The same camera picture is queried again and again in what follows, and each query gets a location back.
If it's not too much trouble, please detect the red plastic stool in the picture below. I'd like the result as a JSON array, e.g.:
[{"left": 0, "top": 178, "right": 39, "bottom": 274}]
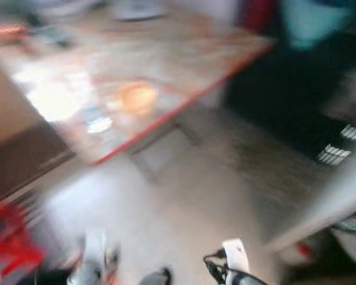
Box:
[{"left": 0, "top": 193, "right": 45, "bottom": 280}]

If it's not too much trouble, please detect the red orange packet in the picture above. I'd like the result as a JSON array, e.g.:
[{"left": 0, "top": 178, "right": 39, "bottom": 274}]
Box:
[{"left": 0, "top": 24, "right": 27, "bottom": 43}]

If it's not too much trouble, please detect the marble table with red edge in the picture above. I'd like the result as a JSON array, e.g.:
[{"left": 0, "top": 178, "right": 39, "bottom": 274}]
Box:
[{"left": 0, "top": 6, "right": 276, "bottom": 185}]

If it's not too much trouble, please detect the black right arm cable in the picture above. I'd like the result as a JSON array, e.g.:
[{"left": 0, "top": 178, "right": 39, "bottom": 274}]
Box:
[{"left": 203, "top": 249, "right": 232, "bottom": 284}]

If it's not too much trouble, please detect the round orange fruit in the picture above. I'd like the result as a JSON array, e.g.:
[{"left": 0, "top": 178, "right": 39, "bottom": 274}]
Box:
[{"left": 117, "top": 82, "right": 160, "bottom": 116}]

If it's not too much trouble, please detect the red cloth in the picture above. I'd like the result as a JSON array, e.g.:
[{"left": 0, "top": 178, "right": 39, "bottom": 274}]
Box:
[{"left": 240, "top": 0, "right": 279, "bottom": 33}]

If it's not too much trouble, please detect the small white bottle red cap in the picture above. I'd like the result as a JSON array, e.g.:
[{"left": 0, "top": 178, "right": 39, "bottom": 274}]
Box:
[{"left": 282, "top": 240, "right": 315, "bottom": 265}]

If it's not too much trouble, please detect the white blue fridge door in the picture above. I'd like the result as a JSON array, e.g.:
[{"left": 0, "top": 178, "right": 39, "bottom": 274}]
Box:
[{"left": 264, "top": 140, "right": 356, "bottom": 253}]

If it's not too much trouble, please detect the grey mesh bag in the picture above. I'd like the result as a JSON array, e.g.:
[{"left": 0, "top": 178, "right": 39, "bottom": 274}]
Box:
[{"left": 331, "top": 213, "right": 356, "bottom": 253}]

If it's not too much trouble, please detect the small clear glass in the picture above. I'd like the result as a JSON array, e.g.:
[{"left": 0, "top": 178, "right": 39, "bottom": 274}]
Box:
[{"left": 83, "top": 107, "right": 115, "bottom": 136}]

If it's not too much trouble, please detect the teal cloth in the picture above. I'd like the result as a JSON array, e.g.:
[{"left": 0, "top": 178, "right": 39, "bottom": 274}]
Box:
[{"left": 282, "top": 0, "right": 354, "bottom": 51}]

